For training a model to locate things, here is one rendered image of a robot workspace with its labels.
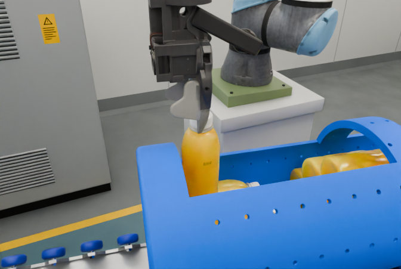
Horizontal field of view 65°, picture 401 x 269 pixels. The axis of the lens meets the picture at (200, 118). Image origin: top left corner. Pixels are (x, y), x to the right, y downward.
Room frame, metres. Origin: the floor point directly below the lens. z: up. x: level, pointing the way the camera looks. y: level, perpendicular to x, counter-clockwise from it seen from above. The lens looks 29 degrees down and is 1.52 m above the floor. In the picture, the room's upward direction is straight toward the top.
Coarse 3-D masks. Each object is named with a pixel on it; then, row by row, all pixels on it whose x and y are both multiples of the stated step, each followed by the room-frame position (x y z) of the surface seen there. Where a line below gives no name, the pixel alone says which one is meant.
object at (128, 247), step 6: (126, 246) 0.45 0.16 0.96; (132, 246) 0.46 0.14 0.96; (138, 246) 0.47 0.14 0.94; (90, 252) 0.44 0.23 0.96; (96, 252) 0.44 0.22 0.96; (102, 252) 0.45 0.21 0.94; (108, 252) 0.46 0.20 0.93; (54, 258) 0.43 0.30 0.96; (66, 258) 0.44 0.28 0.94; (72, 258) 0.45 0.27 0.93; (78, 258) 0.45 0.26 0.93; (90, 258) 0.43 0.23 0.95; (36, 264) 0.43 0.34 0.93; (42, 264) 0.43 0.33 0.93; (48, 264) 0.43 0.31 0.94; (54, 264) 0.42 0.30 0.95
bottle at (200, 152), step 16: (192, 128) 0.45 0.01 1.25; (208, 128) 0.45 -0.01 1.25; (192, 144) 0.44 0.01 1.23; (208, 144) 0.44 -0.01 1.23; (192, 160) 0.43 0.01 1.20; (208, 160) 0.43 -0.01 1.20; (192, 176) 0.43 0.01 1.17; (208, 176) 0.43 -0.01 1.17; (192, 192) 0.43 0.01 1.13; (208, 192) 0.43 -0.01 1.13
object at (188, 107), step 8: (192, 80) 0.44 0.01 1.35; (184, 88) 0.43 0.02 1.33; (192, 88) 0.43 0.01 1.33; (184, 96) 0.43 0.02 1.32; (192, 96) 0.43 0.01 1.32; (176, 104) 0.42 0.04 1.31; (184, 104) 0.43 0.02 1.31; (192, 104) 0.43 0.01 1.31; (176, 112) 0.42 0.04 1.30; (184, 112) 0.42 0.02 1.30; (192, 112) 0.43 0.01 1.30; (200, 112) 0.42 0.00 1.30; (208, 112) 0.42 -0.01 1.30; (200, 120) 0.42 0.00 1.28; (200, 128) 0.43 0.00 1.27
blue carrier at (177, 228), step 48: (288, 144) 0.59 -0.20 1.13; (336, 144) 0.62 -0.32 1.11; (384, 144) 0.44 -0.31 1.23; (144, 192) 0.33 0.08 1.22; (240, 192) 0.34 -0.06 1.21; (288, 192) 0.35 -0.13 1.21; (336, 192) 0.36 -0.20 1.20; (384, 192) 0.37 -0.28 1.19; (192, 240) 0.29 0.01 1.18; (240, 240) 0.30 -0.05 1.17; (288, 240) 0.31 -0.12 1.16; (336, 240) 0.32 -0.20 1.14; (384, 240) 0.33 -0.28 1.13
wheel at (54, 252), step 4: (52, 248) 0.43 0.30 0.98; (56, 248) 0.43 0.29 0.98; (60, 248) 0.44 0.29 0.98; (64, 248) 0.45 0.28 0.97; (44, 252) 0.43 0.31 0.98; (48, 252) 0.42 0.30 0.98; (52, 252) 0.43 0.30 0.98; (56, 252) 0.43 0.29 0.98; (60, 252) 0.43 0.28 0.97; (64, 252) 0.44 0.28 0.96; (44, 256) 0.42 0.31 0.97; (48, 256) 0.42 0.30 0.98; (52, 256) 0.42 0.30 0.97; (56, 256) 0.42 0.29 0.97; (60, 256) 0.44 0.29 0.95
